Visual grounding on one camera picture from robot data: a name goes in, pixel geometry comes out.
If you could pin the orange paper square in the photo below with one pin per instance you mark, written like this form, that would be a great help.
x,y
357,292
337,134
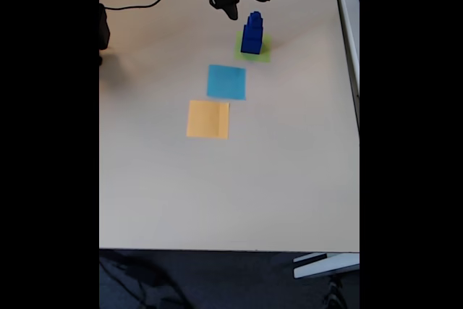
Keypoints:
x,y
208,121

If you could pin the green paper square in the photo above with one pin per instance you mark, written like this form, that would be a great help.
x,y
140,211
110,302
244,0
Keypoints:
x,y
266,52

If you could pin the white desk with dark edge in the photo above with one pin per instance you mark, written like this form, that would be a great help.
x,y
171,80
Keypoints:
x,y
349,16

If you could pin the tiny blue cube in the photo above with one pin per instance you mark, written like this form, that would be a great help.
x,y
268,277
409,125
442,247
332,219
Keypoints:
x,y
256,15

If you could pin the large blue cube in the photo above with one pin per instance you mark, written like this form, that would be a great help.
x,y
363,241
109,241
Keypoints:
x,y
250,45

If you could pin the medium blue cube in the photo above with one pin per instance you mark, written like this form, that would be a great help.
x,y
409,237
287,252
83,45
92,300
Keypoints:
x,y
253,33

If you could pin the light blue paper square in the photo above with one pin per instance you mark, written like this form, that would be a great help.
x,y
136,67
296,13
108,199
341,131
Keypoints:
x,y
226,83

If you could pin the small blue cube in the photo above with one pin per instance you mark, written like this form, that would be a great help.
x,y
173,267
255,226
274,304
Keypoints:
x,y
254,24

